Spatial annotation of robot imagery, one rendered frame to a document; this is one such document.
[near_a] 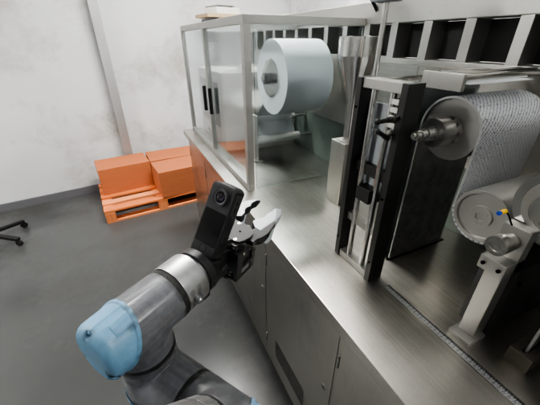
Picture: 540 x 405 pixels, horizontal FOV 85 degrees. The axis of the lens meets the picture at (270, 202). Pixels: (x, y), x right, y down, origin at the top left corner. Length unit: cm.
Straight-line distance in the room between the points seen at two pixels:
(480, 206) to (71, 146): 357
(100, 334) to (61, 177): 353
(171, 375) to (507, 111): 82
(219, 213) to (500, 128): 64
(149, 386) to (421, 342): 61
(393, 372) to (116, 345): 57
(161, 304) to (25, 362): 186
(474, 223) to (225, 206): 58
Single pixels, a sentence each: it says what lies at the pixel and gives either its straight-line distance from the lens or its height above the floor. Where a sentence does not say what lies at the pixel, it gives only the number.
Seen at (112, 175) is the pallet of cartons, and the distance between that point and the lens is 337.
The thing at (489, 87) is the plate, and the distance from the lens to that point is 115.
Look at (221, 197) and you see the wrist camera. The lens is 43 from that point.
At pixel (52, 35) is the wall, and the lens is 363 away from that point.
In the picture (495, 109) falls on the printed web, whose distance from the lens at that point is 83.
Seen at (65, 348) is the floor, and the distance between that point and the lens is 218.
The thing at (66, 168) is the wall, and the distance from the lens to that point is 383.
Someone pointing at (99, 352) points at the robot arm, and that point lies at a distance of 38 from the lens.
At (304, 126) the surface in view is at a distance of 141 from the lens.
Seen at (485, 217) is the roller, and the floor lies 118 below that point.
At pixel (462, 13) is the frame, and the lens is 123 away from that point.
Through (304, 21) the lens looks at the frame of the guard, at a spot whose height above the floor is 158.
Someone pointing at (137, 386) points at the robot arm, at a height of 114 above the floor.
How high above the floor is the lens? 152
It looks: 29 degrees down
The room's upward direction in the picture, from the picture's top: straight up
